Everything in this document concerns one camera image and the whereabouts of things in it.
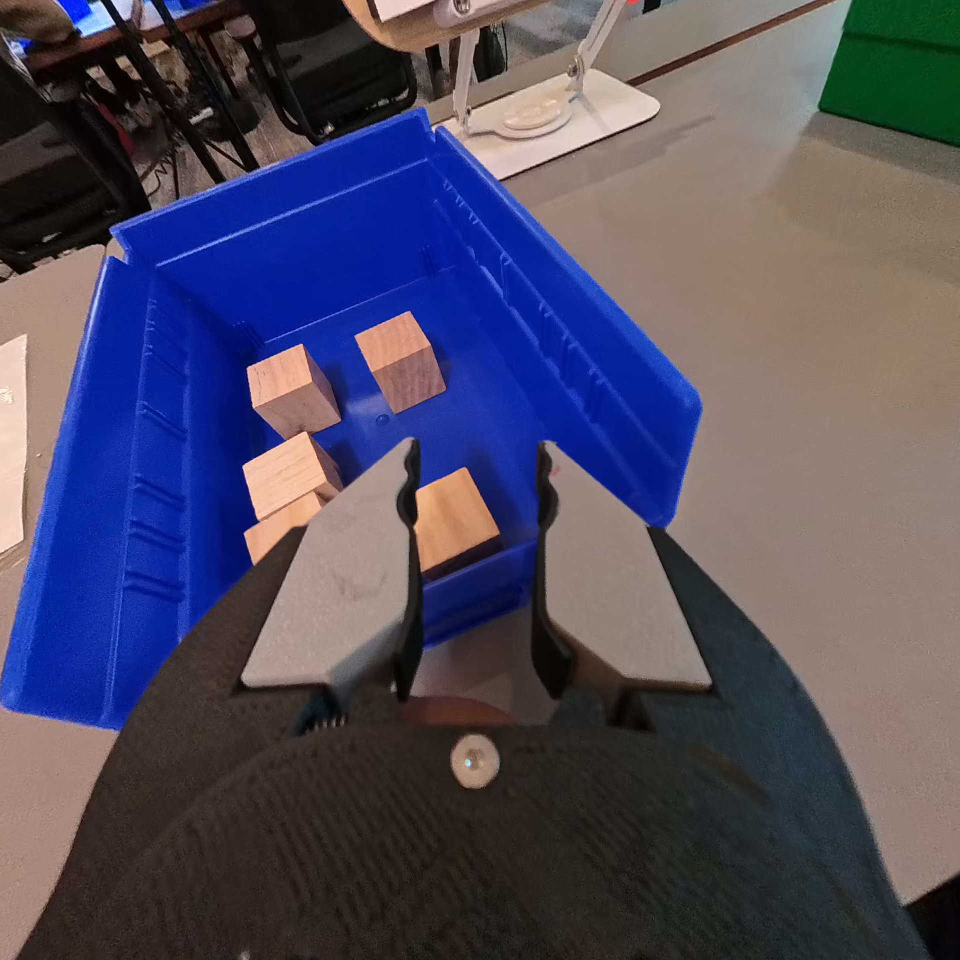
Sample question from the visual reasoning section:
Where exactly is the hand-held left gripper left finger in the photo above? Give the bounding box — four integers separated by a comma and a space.
240, 437, 425, 704

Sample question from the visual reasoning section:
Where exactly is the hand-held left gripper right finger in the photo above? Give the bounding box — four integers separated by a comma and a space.
531, 441, 714, 700

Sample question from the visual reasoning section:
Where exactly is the blue striped wooden cube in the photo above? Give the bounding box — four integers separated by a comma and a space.
411, 466, 503, 576
246, 343, 343, 441
243, 491, 328, 568
354, 311, 448, 416
241, 431, 346, 523

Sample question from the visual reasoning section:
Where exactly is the blue plastic bin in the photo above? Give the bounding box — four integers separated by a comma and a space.
0, 106, 705, 733

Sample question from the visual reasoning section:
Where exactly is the green plastic bin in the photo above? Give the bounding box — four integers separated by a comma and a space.
817, 0, 960, 148

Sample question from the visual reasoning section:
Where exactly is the white paper sheet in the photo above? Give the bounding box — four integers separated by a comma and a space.
0, 333, 30, 557

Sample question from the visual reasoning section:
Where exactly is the white stand base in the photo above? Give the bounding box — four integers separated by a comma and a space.
441, 0, 662, 182

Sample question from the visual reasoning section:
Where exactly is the black office chair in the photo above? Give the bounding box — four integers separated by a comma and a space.
247, 0, 422, 148

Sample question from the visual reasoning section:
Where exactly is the wooden display board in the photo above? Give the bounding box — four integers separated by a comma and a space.
341, 0, 550, 53

